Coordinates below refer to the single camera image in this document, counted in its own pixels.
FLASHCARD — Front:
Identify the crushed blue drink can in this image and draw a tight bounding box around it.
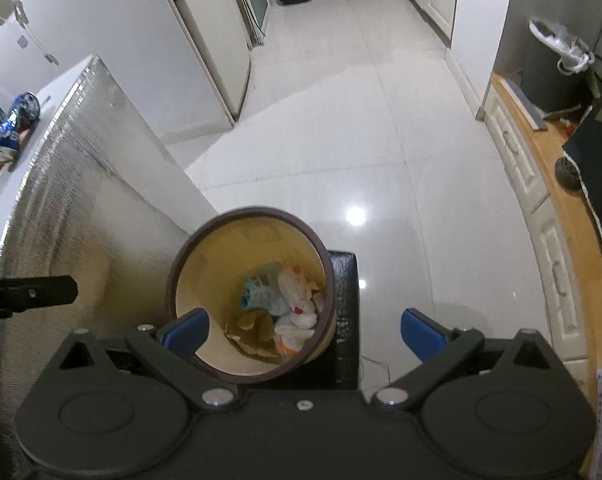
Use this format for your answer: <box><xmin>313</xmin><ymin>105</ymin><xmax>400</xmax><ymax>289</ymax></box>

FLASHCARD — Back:
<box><xmin>0</xmin><ymin>91</ymin><xmax>42</xmax><ymax>167</ymax></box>

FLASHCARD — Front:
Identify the torn brown paper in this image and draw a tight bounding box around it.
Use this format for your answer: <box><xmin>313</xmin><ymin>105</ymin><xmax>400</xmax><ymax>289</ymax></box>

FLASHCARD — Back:
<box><xmin>224</xmin><ymin>310</ymin><xmax>282</xmax><ymax>361</ymax></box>

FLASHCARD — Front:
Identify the white plastic wrapper red print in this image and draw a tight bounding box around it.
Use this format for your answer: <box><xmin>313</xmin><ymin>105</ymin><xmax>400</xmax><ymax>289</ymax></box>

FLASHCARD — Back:
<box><xmin>278</xmin><ymin>266</ymin><xmax>308</xmax><ymax>308</ymax></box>

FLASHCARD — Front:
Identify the black bin with white bag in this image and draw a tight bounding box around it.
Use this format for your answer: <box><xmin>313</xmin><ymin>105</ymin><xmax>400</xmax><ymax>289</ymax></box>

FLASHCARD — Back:
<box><xmin>523</xmin><ymin>16</ymin><xmax>596</xmax><ymax>113</ymax></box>

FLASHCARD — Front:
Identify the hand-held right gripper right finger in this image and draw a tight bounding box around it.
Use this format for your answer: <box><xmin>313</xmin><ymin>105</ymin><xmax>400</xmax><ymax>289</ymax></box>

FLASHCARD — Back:
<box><xmin>371</xmin><ymin>307</ymin><xmax>564</xmax><ymax>413</ymax></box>

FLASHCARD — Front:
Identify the white tissue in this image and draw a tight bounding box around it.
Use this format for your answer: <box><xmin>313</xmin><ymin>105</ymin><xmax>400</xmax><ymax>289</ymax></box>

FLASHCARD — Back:
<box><xmin>275</xmin><ymin>307</ymin><xmax>318</xmax><ymax>343</ymax></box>

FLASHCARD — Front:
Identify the white drawer cabinet wooden top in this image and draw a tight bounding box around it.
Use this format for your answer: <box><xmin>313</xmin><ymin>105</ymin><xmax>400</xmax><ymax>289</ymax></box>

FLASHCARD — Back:
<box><xmin>481</xmin><ymin>72</ymin><xmax>602</xmax><ymax>411</ymax></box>

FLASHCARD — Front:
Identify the grey flat board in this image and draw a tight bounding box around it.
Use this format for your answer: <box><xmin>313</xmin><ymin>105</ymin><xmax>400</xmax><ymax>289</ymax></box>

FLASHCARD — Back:
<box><xmin>501</xmin><ymin>77</ymin><xmax>549</xmax><ymax>132</ymax></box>

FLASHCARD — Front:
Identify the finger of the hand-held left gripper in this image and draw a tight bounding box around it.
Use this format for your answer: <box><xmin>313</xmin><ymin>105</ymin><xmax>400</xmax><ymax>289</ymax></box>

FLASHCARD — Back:
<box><xmin>0</xmin><ymin>275</ymin><xmax>79</xmax><ymax>319</ymax></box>

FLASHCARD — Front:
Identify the black stool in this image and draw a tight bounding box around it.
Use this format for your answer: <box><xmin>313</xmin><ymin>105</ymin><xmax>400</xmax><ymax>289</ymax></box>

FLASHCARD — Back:
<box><xmin>326</xmin><ymin>249</ymin><xmax>362</xmax><ymax>391</ymax></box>

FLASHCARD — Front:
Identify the brown rimmed cream waste bin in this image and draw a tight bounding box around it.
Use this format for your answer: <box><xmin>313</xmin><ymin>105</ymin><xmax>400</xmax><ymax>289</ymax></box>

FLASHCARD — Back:
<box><xmin>165</xmin><ymin>206</ymin><xmax>338</xmax><ymax>378</ymax></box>

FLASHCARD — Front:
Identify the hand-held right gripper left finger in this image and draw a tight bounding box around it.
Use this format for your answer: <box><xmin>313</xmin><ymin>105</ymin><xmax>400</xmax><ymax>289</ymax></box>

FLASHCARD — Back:
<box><xmin>56</xmin><ymin>307</ymin><xmax>239</xmax><ymax>413</ymax></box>

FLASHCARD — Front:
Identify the glass door cabinet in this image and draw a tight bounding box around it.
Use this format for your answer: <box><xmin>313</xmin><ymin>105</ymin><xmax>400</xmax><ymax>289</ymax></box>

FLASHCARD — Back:
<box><xmin>223</xmin><ymin>0</ymin><xmax>273</xmax><ymax>47</ymax></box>

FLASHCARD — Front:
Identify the white refrigerator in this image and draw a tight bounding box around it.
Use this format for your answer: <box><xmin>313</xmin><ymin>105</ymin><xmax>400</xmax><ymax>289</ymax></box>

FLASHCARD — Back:
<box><xmin>153</xmin><ymin>0</ymin><xmax>252</xmax><ymax>128</ymax></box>

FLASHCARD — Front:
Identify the teal paper packet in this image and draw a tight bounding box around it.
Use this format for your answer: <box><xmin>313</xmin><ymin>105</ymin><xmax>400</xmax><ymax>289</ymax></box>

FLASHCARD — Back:
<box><xmin>240</xmin><ymin>262</ymin><xmax>282</xmax><ymax>311</ymax></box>

